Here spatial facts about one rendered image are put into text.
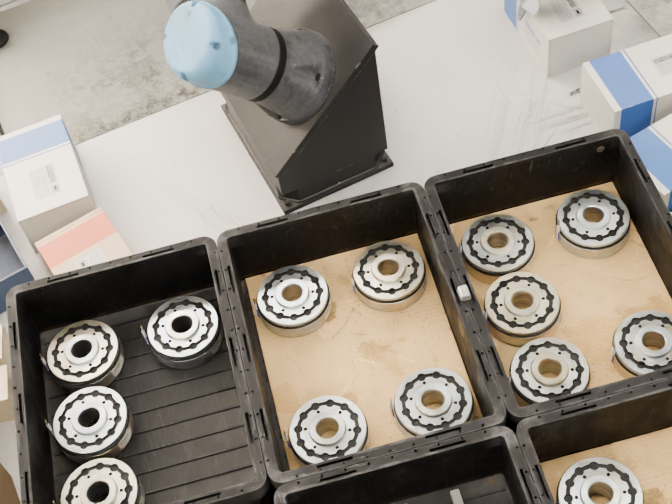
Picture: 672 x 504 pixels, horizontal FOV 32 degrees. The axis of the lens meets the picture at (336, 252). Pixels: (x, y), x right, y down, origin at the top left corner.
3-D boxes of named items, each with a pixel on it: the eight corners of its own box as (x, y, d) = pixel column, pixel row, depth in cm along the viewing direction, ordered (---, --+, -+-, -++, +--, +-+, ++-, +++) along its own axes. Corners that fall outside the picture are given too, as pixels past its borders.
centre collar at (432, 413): (411, 387, 153) (411, 385, 152) (448, 382, 153) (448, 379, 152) (417, 420, 150) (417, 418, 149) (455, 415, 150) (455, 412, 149)
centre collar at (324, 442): (305, 417, 152) (305, 415, 151) (342, 409, 152) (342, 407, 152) (312, 451, 149) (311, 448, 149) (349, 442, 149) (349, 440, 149)
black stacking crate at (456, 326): (232, 281, 173) (216, 236, 163) (424, 231, 174) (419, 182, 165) (286, 525, 149) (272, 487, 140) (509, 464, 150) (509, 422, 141)
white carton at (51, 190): (11, 172, 206) (-7, 138, 199) (76, 148, 208) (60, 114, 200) (35, 254, 194) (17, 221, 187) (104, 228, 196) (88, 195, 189)
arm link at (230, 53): (240, 116, 177) (168, 96, 168) (218, 49, 184) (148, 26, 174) (289, 68, 171) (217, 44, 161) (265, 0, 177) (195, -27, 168)
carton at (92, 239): (156, 297, 186) (144, 270, 180) (89, 336, 183) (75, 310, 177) (112, 234, 195) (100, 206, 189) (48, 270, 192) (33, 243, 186)
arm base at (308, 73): (259, 72, 191) (212, 57, 185) (316, 11, 183) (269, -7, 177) (286, 144, 184) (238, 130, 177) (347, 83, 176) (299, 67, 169)
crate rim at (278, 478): (217, 243, 165) (214, 232, 163) (421, 189, 166) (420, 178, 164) (273, 495, 141) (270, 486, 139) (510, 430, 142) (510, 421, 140)
